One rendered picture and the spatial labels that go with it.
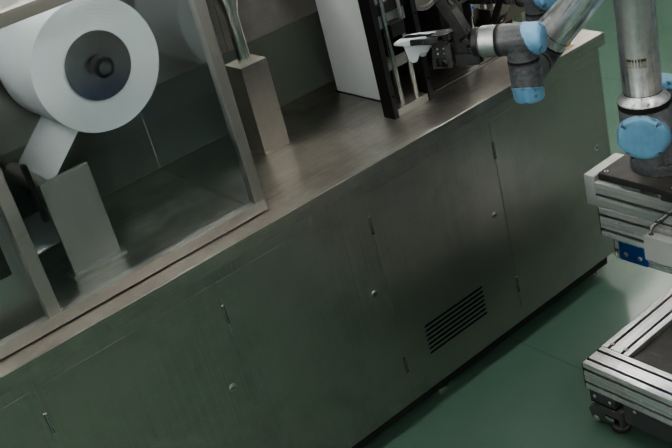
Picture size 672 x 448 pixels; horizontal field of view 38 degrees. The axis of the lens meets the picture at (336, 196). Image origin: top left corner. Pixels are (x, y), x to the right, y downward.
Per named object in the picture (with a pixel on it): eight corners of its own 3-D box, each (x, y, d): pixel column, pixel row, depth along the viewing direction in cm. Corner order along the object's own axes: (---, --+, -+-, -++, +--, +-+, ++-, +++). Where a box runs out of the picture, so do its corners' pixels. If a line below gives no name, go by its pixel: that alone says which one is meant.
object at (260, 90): (263, 161, 281) (206, -34, 256) (237, 151, 292) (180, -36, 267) (301, 140, 288) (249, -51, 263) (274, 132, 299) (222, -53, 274)
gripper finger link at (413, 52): (393, 66, 241) (430, 62, 237) (390, 42, 239) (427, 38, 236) (396, 62, 243) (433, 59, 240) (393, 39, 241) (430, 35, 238)
